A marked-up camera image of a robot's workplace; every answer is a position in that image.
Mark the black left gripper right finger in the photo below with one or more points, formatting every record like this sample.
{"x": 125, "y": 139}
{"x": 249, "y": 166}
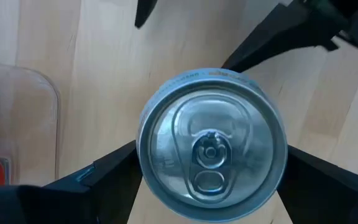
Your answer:
{"x": 315, "y": 196}

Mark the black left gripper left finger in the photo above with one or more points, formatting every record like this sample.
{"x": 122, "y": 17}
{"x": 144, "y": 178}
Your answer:
{"x": 113, "y": 189}

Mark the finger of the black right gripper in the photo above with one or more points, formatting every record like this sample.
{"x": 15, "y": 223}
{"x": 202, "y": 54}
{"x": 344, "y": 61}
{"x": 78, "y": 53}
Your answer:
{"x": 145, "y": 11}
{"x": 278, "y": 37}

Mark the silver soda can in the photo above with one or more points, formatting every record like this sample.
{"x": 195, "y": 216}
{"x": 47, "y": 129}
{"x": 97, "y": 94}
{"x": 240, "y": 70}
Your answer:
{"x": 211, "y": 149}

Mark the clear plastic bin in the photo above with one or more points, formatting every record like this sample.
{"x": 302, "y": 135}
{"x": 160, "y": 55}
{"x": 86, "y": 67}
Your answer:
{"x": 36, "y": 124}

